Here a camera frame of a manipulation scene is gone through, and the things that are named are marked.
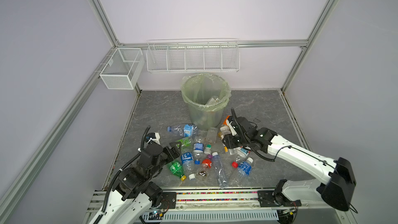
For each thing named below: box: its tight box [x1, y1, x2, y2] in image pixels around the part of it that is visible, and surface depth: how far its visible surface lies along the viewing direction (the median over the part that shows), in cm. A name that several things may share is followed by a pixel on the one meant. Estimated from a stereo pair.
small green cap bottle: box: [203, 144, 212, 155], surface depth 89 cm
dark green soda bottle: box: [169, 159, 188, 181], surface depth 81 cm
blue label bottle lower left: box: [180, 151, 196, 180], surface depth 83 cm
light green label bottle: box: [176, 137, 192, 147], surface depth 90 cm
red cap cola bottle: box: [199, 158, 213, 177], surface depth 82 cm
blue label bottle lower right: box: [236, 157, 254, 183], surface depth 80 cm
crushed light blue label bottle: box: [166, 123, 198, 137], surface depth 96 cm
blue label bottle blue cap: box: [192, 138, 204, 165], surface depth 88 cm
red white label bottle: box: [231, 147, 250, 169], surface depth 84 cm
